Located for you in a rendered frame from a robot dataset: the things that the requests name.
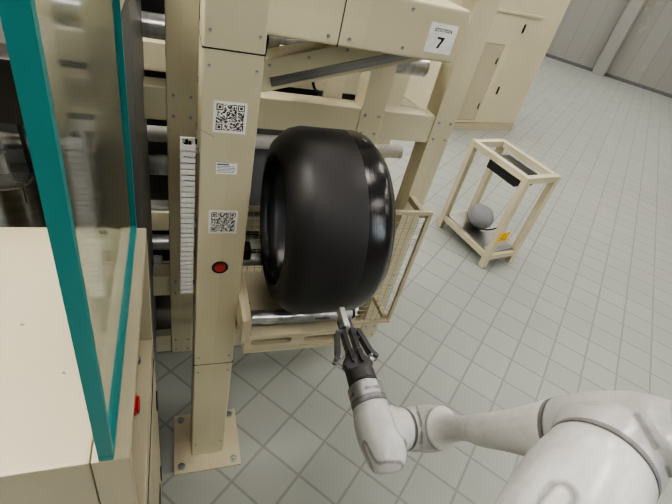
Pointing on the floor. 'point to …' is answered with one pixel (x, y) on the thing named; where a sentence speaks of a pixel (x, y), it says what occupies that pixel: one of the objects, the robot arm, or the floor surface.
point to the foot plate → (184, 464)
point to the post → (228, 199)
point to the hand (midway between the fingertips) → (343, 319)
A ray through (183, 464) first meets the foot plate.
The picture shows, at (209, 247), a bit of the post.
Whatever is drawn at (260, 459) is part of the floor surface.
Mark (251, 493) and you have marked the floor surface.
